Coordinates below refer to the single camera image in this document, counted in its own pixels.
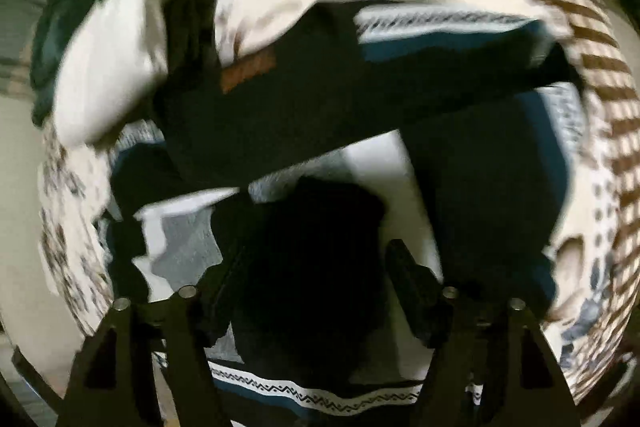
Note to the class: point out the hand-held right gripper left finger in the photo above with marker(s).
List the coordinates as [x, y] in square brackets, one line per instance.
[186, 347]

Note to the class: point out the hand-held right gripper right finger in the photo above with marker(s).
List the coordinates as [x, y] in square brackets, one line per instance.
[406, 282]

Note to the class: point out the patterned knit sweater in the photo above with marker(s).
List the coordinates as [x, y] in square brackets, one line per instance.
[480, 187]

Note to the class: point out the black pants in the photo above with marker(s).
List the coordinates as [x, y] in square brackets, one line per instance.
[310, 107]

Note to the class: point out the white fluffy cloth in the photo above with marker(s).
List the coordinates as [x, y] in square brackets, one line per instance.
[110, 57]

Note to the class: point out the plaid cloth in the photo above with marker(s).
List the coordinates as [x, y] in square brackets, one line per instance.
[17, 32]

